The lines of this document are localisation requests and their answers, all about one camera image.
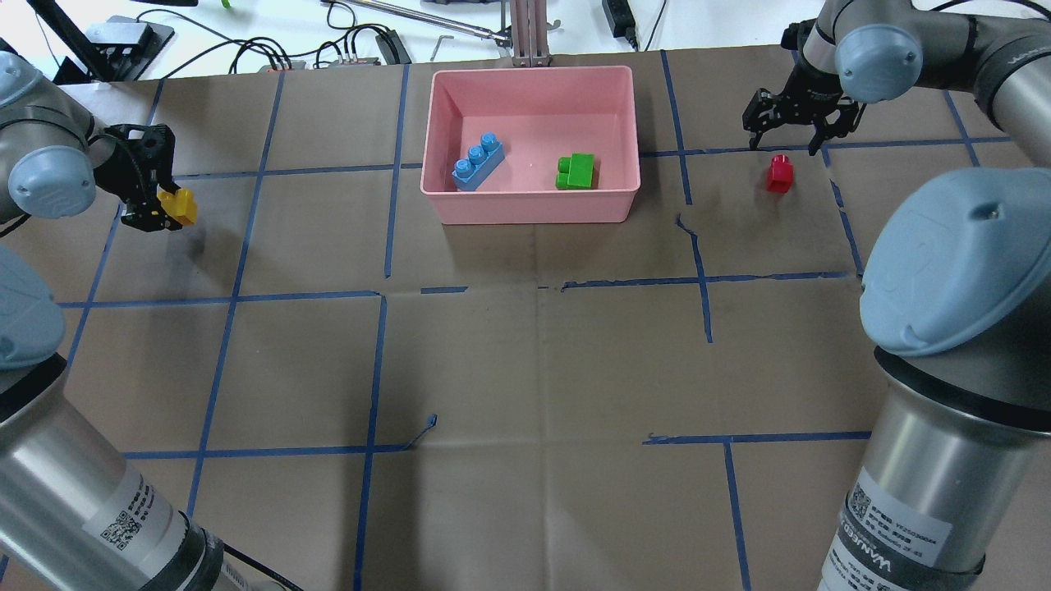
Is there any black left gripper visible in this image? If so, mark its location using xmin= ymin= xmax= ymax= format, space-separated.
xmin=91 ymin=124 xmax=183 ymax=232

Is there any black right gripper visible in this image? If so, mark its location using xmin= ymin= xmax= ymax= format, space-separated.
xmin=741 ymin=65 xmax=862 ymax=156

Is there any yellow toy block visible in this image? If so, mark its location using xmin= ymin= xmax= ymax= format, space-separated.
xmin=158 ymin=188 xmax=198 ymax=226

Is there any red toy block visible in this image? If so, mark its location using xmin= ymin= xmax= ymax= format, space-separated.
xmin=765 ymin=152 xmax=795 ymax=195

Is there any green toy block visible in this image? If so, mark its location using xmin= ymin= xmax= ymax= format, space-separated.
xmin=555 ymin=152 xmax=594 ymax=190

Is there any blue long toy block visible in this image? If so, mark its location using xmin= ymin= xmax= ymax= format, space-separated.
xmin=451 ymin=133 xmax=506 ymax=191

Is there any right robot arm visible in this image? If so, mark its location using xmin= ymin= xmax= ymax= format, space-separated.
xmin=742 ymin=1 xmax=1050 ymax=590

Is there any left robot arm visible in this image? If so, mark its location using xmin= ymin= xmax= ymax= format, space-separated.
xmin=1 ymin=50 xmax=224 ymax=590

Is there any pink plastic box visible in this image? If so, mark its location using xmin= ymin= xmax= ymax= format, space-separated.
xmin=420 ymin=65 xmax=641 ymax=225

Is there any black monitor stand base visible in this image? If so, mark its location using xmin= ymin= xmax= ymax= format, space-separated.
xmin=51 ymin=16 xmax=174 ymax=83

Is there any black power adapter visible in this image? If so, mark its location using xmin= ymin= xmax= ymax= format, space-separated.
xmin=600 ymin=0 xmax=637 ymax=46

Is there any long metal rod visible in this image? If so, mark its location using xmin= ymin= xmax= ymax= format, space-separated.
xmin=346 ymin=1 xmax=512 ymax=46

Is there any aluminium frame post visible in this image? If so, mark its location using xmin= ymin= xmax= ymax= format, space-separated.
xmin=510 ymin=0 xmax=551 ymax=67

